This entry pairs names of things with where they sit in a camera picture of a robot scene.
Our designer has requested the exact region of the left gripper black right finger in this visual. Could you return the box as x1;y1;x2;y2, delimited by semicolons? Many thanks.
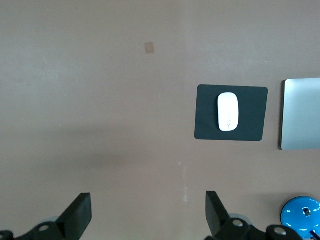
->
204;191;301;240

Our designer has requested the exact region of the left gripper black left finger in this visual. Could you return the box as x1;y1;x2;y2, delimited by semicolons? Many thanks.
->
0;192;93;240

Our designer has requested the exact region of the white computer mouse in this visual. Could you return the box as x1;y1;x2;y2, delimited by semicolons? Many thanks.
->
216;92;240;133

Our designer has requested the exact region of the black mouse pad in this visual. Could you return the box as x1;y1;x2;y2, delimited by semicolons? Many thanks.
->
194;84;269;142

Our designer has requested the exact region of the blue desk lamp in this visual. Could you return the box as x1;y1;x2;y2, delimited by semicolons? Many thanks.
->
280;196;320;240

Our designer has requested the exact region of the silver closed laptop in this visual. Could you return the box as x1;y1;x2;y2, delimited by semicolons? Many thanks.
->
279;77;320;151

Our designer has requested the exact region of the small brown tape patch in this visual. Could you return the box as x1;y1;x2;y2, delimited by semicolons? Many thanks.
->
144;41;155;55

